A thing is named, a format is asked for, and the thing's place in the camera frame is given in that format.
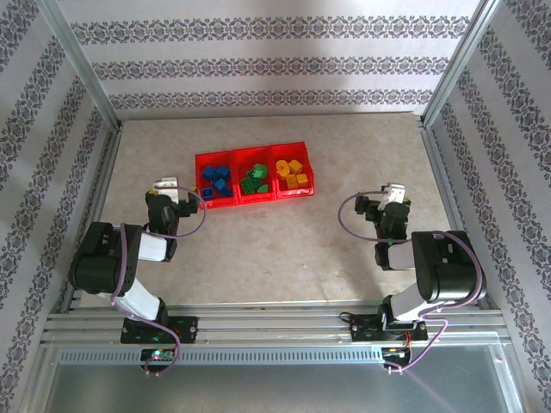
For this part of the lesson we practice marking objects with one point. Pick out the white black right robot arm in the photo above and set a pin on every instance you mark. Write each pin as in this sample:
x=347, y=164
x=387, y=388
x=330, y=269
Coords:
x=443, y=266

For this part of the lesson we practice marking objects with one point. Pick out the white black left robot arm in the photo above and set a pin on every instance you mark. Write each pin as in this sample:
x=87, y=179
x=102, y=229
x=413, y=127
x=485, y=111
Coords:
x=103, y=258

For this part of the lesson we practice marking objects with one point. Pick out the left controller board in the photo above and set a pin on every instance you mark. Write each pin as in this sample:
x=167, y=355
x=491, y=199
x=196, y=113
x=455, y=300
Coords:
x=157, y=355

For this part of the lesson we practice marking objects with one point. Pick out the aluminium frame post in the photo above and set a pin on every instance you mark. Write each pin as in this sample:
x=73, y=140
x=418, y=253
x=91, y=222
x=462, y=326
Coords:
x=83, y=64
x=457, y=64

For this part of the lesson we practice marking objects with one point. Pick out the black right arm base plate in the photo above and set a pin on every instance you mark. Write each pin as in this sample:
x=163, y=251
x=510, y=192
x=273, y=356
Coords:
x=361, y=329

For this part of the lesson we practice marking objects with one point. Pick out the controller board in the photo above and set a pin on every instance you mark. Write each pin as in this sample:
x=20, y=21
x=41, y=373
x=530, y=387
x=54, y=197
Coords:
x=394, y=352
x=157, y=355

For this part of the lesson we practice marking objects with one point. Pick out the aluminium side rail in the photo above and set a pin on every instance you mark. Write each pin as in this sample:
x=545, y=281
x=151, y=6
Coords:
x=92, y=215
x=442, y=172

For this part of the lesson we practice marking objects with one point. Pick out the right controller board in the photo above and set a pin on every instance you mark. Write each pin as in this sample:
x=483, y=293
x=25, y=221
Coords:
x=394, y=352

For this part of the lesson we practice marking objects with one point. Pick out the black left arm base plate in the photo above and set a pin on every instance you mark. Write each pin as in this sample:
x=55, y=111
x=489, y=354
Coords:
x=189, y=329

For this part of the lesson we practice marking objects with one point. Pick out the aluminium mounting rail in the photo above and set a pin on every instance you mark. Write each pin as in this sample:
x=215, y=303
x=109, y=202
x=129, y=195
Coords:
x=275, y=327

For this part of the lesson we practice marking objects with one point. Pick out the grey metal sheet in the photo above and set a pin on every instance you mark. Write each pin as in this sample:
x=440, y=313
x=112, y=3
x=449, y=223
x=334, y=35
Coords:
x=275, y=391

